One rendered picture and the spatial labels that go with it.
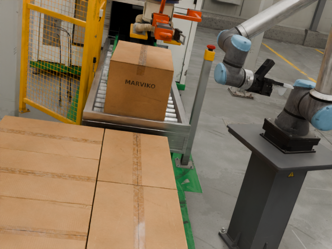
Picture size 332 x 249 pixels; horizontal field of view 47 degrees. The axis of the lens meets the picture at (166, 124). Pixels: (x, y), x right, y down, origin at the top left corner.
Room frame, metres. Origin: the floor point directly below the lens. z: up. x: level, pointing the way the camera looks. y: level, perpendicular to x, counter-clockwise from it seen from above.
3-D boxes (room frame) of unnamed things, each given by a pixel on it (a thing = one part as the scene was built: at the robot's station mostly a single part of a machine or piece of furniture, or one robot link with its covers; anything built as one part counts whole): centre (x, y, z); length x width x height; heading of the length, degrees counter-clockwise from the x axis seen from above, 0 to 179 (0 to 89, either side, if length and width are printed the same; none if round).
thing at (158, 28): (1.72, 0.09, 1.27); 0.08 x 0.07 x 0.05; 9
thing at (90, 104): (3.38, 0.69, 0.50); 2.31 x 0.05 x 0.19; 9
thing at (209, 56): (2.92, -0.22, 0.50); 0.07 x 0.07 x 1.00; 9
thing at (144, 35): (2.30, 0.27, 1.16); 0.34 x 0.10 x 0.05; 9
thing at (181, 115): (3.48, 0.05, 0.50); 2.31 x 0.05 x 0.19; 9
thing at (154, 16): (2.06, 0.14, 1.27); 0.10 x 0.08 x 0.06; 99
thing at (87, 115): (2.27, 0.18, 0.58); 0.70 x 0.03 x 0.06; 99
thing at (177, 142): (2.27, 0.18, 0.47); 0.70 x 0.03 x 0.15; 99
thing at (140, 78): (2.60, 0.25, 0.75); 0.60 x 0.40 x 0.40; 6
